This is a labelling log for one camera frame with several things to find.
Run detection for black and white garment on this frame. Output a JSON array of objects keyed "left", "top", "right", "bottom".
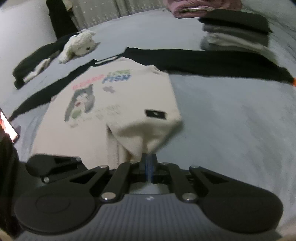
[{"left": 13, "top": 32, "right": 78, "bottom": 89}]

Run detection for pink folded quilt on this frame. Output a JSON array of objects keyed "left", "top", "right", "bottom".
[{"left": 164, "top": 0, "right": 242, "bottom": 19}]

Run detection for smartphone with lit screen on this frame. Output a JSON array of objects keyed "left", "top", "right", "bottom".
[{"left": 1, "top": 109, "right": 20, "bottom": 144}]

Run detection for white folded garment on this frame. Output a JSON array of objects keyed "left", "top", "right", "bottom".
[{"left": 205, "top": 33, "right": 277, "bottom": 63}]

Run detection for black folded garment on stack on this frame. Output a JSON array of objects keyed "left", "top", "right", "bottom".
[{"left": 199, "top": 9, "right": 272, "bottom": 35}]

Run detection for white plush dog toy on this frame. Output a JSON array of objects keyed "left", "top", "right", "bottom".
[{"left": 58, "top": 30, "right": 97, "bottom": 64}]

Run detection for dark grey folded garment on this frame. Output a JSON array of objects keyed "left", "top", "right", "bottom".
[{"left": 203, "top": 24, "right": 269, "bottom": 47}]

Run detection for cream and black sweatshirt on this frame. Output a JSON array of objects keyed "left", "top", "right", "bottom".
[{"left": 10, "top": 48, "right": 294, "bottom": 169}]

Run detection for grey folded knit garment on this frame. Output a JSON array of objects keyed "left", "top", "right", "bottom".
[{"left": 200, "top": 38, "right": 250, "bottom": 52}]

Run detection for grey dotted curtain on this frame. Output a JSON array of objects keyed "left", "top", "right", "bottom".
[{"left": 68, "top": 0, "right": 165, "bottom": 30}]

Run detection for black hanging coat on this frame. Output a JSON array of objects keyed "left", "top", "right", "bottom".
[{"left": 46, "top": 0, "right": 78, "bottom": 39}]

